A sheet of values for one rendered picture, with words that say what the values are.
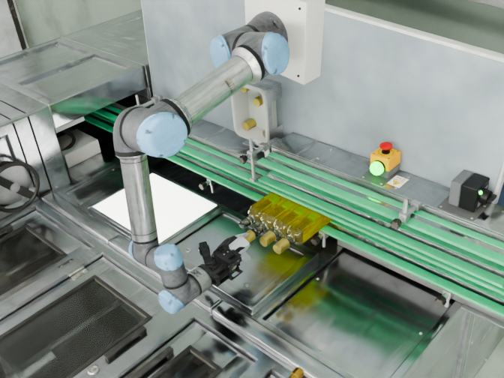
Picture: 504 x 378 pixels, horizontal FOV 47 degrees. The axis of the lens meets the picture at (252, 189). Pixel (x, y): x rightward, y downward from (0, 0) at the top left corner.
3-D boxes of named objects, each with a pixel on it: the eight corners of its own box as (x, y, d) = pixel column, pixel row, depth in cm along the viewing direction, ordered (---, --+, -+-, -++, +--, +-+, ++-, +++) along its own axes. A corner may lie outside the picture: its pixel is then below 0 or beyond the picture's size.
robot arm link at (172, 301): (169, 296, 162) (177, 320, 166) (198, 275, 168) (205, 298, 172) (152, 288, 167) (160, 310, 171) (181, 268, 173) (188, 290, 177)
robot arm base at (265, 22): (252, 8, 189) (229, 17, 184) (285, 13, 179) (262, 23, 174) (258, 53, 197) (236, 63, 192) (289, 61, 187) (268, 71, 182)
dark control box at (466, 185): (460, 190, 175) (447, 203, 170) (464, 168, 170) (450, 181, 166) (487, 199, 170) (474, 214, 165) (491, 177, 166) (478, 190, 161)
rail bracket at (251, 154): (264, 170, 214) (240, 185, 207) (261, 130, 205) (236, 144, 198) (270, 172, 212) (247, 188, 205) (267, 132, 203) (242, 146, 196)
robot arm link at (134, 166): (96, 106, 159) (123, 265, 176) (116, 111, 151) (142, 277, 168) (133, 98, 166) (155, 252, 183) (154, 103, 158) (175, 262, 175)
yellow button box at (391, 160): (382, 162, 191) (369, 172, 187) (382, 142, 187) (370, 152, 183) (400, 169, 187) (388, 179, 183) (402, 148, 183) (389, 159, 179)
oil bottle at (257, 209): (286, 193, 212) (246, 222, 200) (285, 181, 209) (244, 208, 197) (298, 199, 209) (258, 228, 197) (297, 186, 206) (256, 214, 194)
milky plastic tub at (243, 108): (249, 125, 229) (234, 134, 224) (244, 72, 217) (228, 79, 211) (283, 138, 219) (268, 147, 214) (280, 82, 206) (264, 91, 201)
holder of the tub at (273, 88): (251, 136, 232) (238, 145, 228) (246, 72, 217) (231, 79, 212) (284, 149, 222) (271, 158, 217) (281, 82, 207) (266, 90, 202)
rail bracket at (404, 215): (412, 204, 174) (388, 226, 166) (414, 184, 170) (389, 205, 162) (424, 209, 172) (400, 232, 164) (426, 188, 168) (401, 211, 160)
